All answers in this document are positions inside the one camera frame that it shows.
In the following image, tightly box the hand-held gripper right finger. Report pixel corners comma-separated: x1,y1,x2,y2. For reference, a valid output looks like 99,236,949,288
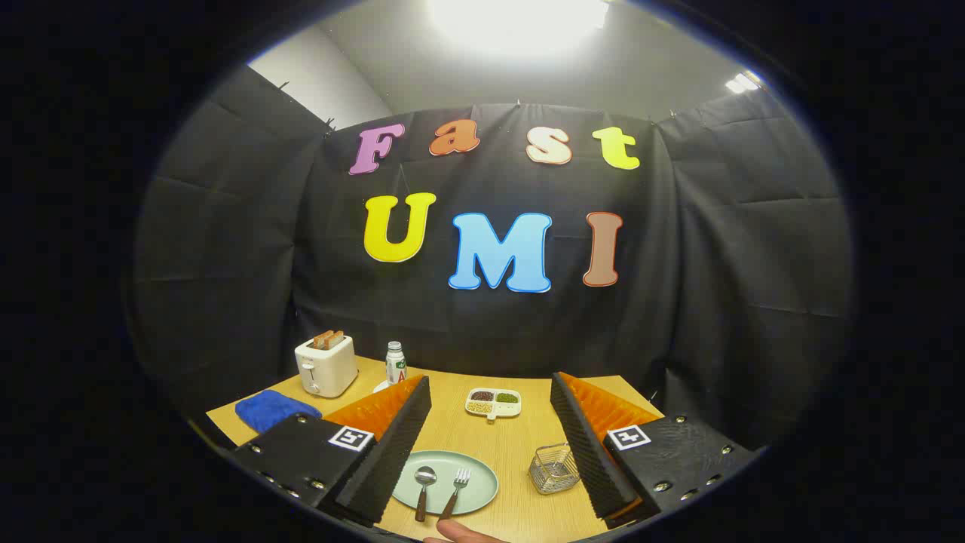
550,371,757,529

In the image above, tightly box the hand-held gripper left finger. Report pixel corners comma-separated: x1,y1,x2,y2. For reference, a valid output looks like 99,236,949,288
230,375,433,527

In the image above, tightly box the wooden handled metal spoon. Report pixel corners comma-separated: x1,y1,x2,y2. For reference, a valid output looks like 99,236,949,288
414,465,438,523

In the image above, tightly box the wooden handled metal fork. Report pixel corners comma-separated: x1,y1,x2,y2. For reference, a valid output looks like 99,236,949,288
437,468,473,523

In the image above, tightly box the light green plate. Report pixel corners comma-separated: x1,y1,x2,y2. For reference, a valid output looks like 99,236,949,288
392,450,500,517

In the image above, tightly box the white divided dish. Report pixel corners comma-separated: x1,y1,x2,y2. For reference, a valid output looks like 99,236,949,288
464,388,522,422

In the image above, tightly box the white toaster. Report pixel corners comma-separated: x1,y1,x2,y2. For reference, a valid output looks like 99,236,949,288
294,332,360,398

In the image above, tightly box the blue folded cloth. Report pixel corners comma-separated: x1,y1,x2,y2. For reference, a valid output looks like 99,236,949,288
234,389,323,434

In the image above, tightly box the bright ceiling light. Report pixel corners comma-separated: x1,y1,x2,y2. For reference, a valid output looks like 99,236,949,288
426,0,611,50

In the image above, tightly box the metal wire basket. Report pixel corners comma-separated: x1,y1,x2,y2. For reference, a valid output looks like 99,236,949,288
528,443,581,495

